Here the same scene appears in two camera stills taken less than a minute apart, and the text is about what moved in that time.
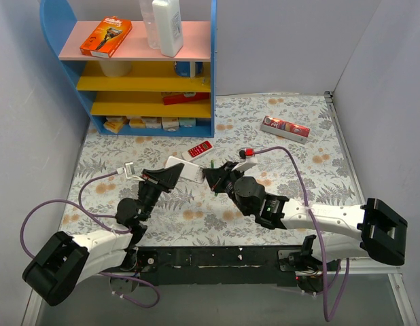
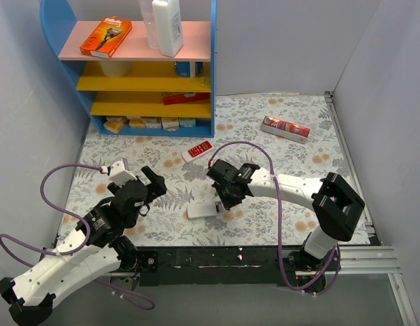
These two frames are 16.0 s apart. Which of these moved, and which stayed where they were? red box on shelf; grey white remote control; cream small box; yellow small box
Moved: grey white remote control
Stayed: red box on shelf; yellow small box; cream small box
